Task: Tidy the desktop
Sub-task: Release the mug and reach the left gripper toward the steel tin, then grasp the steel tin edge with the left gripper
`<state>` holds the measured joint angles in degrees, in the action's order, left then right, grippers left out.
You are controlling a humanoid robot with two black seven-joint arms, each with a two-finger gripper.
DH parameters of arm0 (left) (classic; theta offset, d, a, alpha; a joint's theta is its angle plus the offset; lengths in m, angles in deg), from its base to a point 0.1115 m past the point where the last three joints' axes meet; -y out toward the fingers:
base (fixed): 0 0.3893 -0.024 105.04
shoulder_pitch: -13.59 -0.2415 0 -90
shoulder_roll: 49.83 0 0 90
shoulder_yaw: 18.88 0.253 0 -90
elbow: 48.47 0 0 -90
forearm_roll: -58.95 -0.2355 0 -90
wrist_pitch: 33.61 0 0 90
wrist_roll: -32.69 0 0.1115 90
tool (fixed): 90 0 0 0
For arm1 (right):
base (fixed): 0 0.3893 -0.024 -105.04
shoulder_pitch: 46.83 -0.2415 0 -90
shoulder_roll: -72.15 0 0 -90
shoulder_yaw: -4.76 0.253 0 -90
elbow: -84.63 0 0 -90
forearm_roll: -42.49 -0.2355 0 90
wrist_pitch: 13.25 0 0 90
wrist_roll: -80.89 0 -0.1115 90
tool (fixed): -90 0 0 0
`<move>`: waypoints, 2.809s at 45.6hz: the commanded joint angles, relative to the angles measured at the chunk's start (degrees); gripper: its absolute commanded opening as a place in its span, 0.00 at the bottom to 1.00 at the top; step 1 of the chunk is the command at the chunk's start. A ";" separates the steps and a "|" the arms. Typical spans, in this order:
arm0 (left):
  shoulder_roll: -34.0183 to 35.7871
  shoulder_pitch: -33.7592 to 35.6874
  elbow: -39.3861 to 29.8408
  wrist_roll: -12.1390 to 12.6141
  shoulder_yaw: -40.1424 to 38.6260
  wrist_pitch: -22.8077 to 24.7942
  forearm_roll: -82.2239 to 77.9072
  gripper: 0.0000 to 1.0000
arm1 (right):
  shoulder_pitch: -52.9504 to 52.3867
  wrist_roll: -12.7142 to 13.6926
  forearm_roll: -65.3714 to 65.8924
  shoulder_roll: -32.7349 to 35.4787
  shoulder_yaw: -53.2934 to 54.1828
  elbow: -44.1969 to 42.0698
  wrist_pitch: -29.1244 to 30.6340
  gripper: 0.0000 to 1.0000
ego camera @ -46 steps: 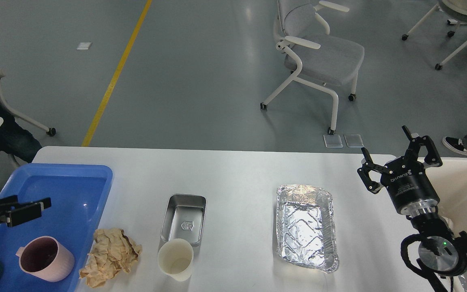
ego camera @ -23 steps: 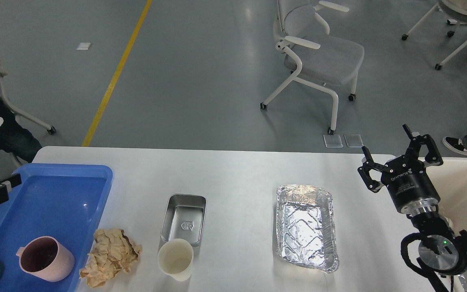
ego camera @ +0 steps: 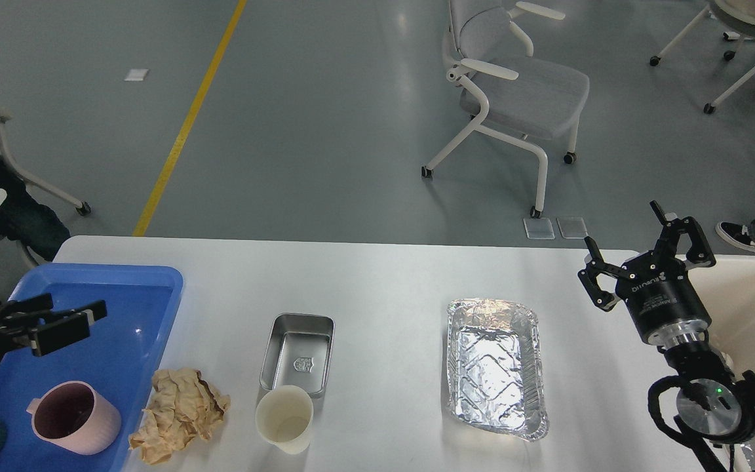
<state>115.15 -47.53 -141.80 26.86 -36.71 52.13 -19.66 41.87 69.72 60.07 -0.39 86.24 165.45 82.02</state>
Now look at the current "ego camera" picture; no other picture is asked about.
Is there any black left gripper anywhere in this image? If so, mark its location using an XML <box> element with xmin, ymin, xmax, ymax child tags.
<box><xmin>0</xmin><ymin>293</ymin><xmax>107</xmax><ymax>362</ymax></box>

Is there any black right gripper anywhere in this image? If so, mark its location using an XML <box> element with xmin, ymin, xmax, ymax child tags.
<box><xmin>577</xmin><ymin>201</ymin><xmax>717</xmax><ymax>346</ymax></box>

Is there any pink ribbed mug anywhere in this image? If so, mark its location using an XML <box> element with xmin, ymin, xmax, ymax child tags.
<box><xmin>26</xmin><ymin>382</ymin><xmax>122</xmax><ymax>455</ymax></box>

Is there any small stainless steel tray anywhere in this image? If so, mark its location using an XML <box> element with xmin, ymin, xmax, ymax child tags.
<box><xmin>260</xmin><ymin>313</ymin><xmax>335</xmax><ymax>399</ymax></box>

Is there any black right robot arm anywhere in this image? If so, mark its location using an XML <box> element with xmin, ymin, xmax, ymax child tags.
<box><xmin>578</xmin><ymin>201</ymin><xmax>755</xmax><ymax>471</ymax></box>

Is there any blue plastic tray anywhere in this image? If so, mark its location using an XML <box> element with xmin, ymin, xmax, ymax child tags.
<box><xmin>0</xmin><ymin>263</ymin><xmax>183</xmax><ymax>471</ymax></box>

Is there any right floor outlet plate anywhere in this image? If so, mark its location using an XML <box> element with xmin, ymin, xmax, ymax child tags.
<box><xmin>556</xmin><ymin>217</ymin><xmax>589</xmax><ymax>239</ymax></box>

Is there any floor outlet plate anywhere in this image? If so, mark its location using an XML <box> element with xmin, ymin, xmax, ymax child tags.
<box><xmin>522</xmin><ymin>218</ymin><xmax>556</xmax><ymax>240</ymax></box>
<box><xmin>556</xmin><ymin>217</ymin><xmax>589</xmax><ymax>239</ymax></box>

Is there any white cup in bin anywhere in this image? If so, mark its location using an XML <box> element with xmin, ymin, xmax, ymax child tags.
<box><xmin>713</xmin><ymin>347</ymin><xmax>736</xmax><ymax>376</ymax></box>

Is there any left floor outlet plate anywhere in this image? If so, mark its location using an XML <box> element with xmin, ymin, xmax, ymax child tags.
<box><xmin>522</xmin><ymin>218</ymin><xmax>556</xmax><ymax>240</ymax></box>

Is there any crumpled brown paper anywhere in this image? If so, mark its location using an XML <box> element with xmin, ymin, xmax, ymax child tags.
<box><xmin>128</xmin><ymin>368</ymin><xmax>231</xmax><ymax>465</ymax></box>

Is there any aluminium foil tray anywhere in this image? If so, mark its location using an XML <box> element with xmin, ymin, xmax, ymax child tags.
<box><xmin>446</xmin><ymin>298</ymin><xmax>549</xmax><ymax>442</ymax></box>

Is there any grey white office chair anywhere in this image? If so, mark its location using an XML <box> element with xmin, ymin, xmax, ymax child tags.
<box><xmin>421</xmin><ymin>1</ymin><xmax>590</xmax><ymax>218</ymax></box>

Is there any cream paper cup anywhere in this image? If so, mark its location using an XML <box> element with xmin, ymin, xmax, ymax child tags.
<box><xmin>255</xmin><ymin>385</ymin><xmax>314</xmax><ymax>455</ymax></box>

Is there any white paper scrap on floor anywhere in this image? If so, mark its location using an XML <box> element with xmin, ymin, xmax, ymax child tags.
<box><xmin>124</xmin><ymin>68</ymin><xmax>149</xmax><ymax>83</ymax></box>

